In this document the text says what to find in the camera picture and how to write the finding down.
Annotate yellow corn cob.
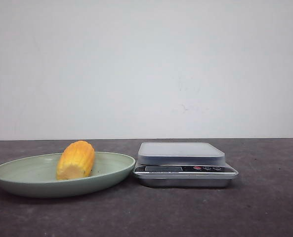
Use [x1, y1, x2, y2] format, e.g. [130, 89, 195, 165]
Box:
[56, 141, 95, 180]

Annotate silver digital kitchen scale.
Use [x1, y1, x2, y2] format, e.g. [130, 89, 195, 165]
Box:
[133, 142, 239, 188]

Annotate green shallow plate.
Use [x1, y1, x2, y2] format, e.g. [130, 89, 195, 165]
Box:
[0, 152, 135, 198]

